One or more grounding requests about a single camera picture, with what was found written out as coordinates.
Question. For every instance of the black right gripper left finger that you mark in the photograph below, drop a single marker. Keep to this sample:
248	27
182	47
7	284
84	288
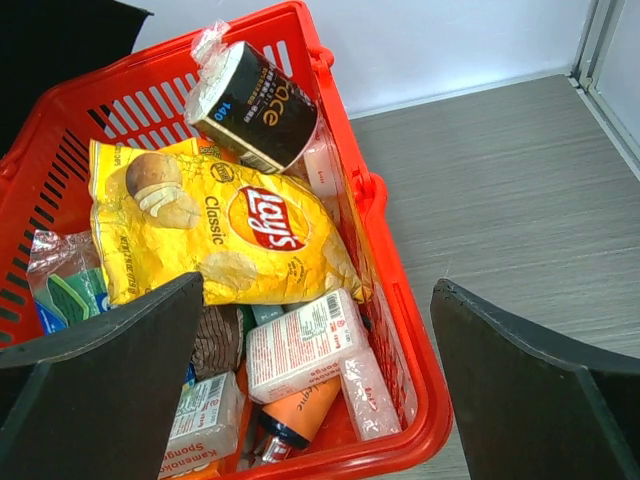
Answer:
98	400

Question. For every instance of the black wrapped toilet paper roll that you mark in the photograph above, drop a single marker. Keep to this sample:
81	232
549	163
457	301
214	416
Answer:
250	107

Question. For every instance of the black folding umbrella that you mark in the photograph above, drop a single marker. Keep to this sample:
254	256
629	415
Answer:
44	43

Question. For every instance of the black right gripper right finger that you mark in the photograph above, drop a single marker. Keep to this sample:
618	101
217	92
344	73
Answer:
529	402

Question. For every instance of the yellow Lays chips bag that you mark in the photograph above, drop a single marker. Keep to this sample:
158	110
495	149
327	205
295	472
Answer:
255	238

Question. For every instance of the white wrapped sponge pack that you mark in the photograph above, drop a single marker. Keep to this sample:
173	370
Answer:
304	347

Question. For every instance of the clear green snack bag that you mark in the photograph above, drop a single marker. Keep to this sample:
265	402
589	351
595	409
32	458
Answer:
65	278

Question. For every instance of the red plastic shopping basket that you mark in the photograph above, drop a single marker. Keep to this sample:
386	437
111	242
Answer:
138	101

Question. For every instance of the orange tube bottle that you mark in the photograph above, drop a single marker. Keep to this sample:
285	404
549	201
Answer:
295	420

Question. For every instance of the clear pink plastic box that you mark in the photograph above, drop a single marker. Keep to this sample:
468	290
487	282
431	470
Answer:
367	397

